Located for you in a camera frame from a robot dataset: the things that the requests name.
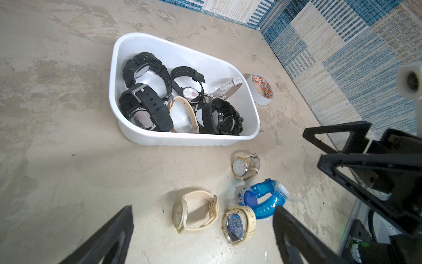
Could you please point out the black chunky digital watch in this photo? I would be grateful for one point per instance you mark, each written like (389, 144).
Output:
(142, 106)

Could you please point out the white tape roll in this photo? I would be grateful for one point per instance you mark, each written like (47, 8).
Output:
(260, 89)

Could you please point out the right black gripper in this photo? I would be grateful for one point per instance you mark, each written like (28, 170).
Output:
(388, 178)

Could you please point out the small black round watch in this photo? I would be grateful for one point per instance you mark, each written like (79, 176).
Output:
(219, 117)

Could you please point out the rose gold white strap watch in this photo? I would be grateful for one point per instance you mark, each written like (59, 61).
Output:
(227, 89)

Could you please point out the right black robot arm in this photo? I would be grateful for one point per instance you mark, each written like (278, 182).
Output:
(380, 242)

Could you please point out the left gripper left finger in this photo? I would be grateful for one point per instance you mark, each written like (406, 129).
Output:
(110, 244)

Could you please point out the black watch with strap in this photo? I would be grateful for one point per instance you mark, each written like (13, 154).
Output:
(188, 83)

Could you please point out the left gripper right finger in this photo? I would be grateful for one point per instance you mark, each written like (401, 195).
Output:
(296, 243)

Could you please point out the silver chain pocket watch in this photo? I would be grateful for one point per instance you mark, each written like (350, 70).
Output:
(209, 98)

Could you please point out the blue transparent watch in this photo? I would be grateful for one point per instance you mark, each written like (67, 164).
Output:
(263, 198)

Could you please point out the white plastic storage box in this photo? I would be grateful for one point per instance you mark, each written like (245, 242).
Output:
(215, 71)

